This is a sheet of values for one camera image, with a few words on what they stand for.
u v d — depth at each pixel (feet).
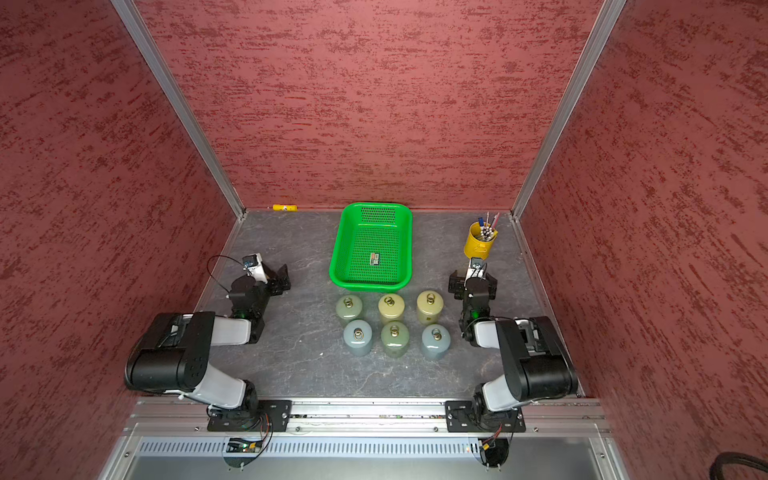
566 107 2.92
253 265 2.60
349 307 2.79
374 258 3.49
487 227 3.38
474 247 3.30
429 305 2.80
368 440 2.34
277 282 2.78
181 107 2.88
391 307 2.79
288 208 4.01
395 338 2.60
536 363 1.48
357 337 2.59
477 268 2.58
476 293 2.31
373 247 3.61
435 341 2.59
